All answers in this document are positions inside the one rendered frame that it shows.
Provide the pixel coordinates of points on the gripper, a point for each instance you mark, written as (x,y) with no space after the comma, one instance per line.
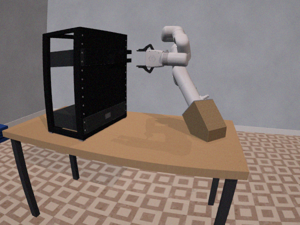
(153,58)

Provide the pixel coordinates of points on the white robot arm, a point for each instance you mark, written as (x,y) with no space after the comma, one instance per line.
(179,58)

